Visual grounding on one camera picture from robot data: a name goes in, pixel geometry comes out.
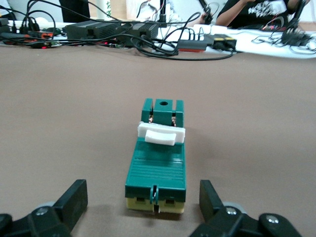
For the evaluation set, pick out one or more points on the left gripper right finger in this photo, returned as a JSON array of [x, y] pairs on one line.
[[217, 217]]

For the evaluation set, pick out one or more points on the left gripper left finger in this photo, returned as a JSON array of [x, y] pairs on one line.
[[61, 212]]

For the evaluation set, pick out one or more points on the bare person forearm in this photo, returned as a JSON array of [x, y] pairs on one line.
[[228, 14]]

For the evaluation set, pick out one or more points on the brown table cover sheet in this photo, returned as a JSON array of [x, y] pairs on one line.
[[158, 81]]

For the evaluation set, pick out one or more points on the circuit board red led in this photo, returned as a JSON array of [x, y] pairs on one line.
[[49, 44]]

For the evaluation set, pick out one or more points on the black adapter yellow label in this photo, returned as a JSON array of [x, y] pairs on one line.
[[219, 43], [230, 43]]

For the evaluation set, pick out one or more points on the black hub red base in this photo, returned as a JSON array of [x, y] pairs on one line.
[[195, 44]]

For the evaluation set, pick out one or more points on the large black device box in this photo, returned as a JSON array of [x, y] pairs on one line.
[[93, 29]]

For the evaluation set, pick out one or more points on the white power strip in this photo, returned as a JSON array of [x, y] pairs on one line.
[[217, 29]]

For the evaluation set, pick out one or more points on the person in dark trousers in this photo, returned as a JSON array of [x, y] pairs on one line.
[[75, 10]]

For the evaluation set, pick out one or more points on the white pole green print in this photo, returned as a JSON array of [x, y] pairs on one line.
[[105, 8]]

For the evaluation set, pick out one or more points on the person in black printed shirt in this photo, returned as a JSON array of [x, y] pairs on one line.
[[266, 10]]

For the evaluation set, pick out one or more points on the person in light clothes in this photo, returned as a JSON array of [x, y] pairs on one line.
[[150, 10]]

